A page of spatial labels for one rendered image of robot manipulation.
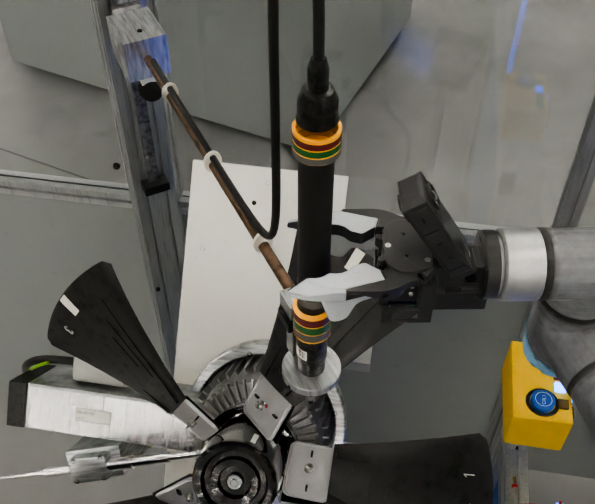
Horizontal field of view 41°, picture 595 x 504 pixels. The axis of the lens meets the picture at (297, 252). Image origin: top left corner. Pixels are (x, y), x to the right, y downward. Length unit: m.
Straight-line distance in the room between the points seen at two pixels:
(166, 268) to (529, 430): 0.83
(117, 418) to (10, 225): 0.86
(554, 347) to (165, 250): 1.03
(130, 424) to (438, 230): 0.72
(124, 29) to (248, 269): 0.43
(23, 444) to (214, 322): 1.42
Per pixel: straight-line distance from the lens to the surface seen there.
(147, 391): 1.20
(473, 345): 2.05
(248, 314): 1.35
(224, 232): 1.34
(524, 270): 0.81
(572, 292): 0.84
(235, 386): 1.25
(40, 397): 1.37
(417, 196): 0.73
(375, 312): 1.06
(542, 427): 1.43
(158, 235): 1.69
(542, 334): 0.91
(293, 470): 1.17
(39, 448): 2.67
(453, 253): 0.78
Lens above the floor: 2.23
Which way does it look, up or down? 47 degrees down
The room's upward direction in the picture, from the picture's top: straight up
